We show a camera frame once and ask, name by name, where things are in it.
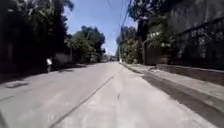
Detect row of trees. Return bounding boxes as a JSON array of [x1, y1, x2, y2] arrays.
[[0, 0, 107, 78]]

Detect grey concrete road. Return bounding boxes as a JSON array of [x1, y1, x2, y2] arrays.
[[0, 61, 218, 128]]

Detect dark fence with wall base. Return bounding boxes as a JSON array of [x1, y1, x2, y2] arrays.
[[156, 15, 224, 87]]

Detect green bushy trees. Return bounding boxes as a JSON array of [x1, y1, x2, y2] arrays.
[[115, 25, 144, 65]]

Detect overhead wires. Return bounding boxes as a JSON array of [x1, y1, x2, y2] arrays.
[[105, 0, 134, 34]]

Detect brown wall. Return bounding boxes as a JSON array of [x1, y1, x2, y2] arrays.
[[142, 40, 172, 66]]

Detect person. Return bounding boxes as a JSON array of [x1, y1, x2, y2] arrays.
[[45, 57, 54, 73]]

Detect raised concrete sidewalk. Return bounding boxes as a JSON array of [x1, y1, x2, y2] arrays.
[[121, 63, 224, 128]]

